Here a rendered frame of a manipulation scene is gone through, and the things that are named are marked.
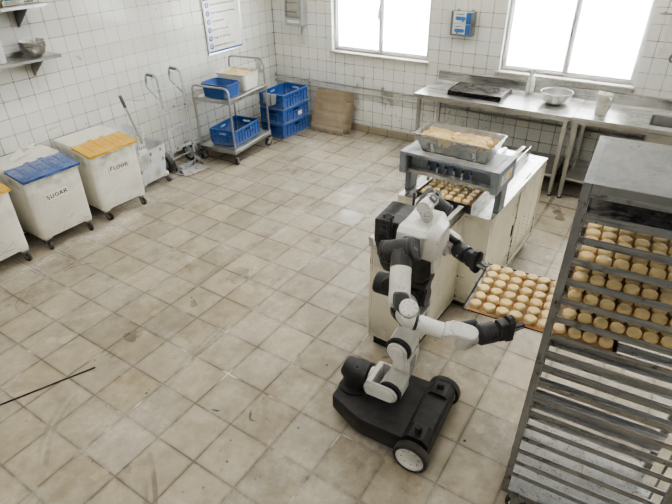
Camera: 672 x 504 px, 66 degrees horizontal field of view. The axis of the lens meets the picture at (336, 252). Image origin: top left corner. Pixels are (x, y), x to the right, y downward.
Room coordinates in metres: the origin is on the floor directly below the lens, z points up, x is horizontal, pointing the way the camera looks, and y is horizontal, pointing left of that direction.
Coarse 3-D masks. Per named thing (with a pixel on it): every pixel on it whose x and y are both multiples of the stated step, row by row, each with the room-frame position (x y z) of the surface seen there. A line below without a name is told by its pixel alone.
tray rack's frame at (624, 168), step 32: (608, 160) 1.68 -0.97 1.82; (640, 160) 1.68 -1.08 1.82; (608, 192) 1.47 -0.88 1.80; (640, 192) 1.43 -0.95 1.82; (576, 448) 1.72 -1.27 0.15; (512, 480) 1.55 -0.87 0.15; (544, 480) 1.54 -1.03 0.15; (576, 480) 1.54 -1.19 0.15; (608, 480) 1.54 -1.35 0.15; (640, 480) 1.53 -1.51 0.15
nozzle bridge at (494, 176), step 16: (416, 144) 3.51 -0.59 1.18; (400, 160) 3.40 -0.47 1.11; (416, 160) 3.42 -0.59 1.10; (432, 160) 3.26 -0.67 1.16; (448, 160) 3.21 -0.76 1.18; (464, 160) 3.21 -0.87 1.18; (496, 160) 3.20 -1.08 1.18; (512, 160) 3.19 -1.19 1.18; (416, 176) 3.55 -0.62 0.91; (432, 176) 3.29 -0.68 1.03; (448, 176) 3.25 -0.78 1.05; (464, 176) 3.21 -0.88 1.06; (480, 176) 3.14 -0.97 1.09; (496, 176) 3.00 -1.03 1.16; (512, 176) 3.22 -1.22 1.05; (496, 192) 2.99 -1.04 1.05; (496, 208) 3.08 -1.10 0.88
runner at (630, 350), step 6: (618, 342) 1.75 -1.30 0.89; (618, 348) 1.74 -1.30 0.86; (624, 348) 1.73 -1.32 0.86; (630, 348) 1.72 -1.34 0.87; (636, 348) 1.71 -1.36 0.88; (630, 354) 1.70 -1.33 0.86; (636, 354) 1.70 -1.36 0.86; (642, 354) 1.70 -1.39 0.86; (648, 354) 1.69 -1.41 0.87; (654, 354) 1.68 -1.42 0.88; (648, 360) 1.66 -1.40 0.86; (654, 360) 1.66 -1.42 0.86; (660, 360) 1.66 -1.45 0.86; (666, 360) 1.65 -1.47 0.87
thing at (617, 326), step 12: (564, 312) 1.55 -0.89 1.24; (576, 312) 1.57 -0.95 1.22; (588, 312) 1.55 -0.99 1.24; (588, 324) 1.50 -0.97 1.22; (600, 324) 1.48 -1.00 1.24; (612, 324) 1.47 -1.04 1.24; (624, 324) 1.50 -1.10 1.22; (636, 336) 1.41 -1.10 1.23; (648, 336) 1.41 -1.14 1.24; (660, 336) 1.43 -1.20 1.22
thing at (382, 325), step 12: (456, 228) 2.99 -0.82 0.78; (372, 252) 2.72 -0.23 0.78; (372, 264) 2.72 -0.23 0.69; (444, 264) 2.88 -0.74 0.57; (456, 264) 3.07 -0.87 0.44; (372, 276) 2.72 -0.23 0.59; (444, 276) 2.90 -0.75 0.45; (432, 288) 2.75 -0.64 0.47; (444, 288) 2.92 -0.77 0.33; (372, 300) 2.72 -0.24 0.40; (384, 300) 2.66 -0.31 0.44; (432, 300) 2.76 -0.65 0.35; (444, 300) 2.94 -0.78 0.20; (372, 312) 2.71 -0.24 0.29; (384, 312) 2.66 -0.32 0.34; (432, 312) 2.78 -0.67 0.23; (372, 324) 2.71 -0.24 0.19; (384, 324) 2.66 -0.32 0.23; (396, 324) 2.60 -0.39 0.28; (384, 336) 2.66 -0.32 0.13; (420, 336) 2.65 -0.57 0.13
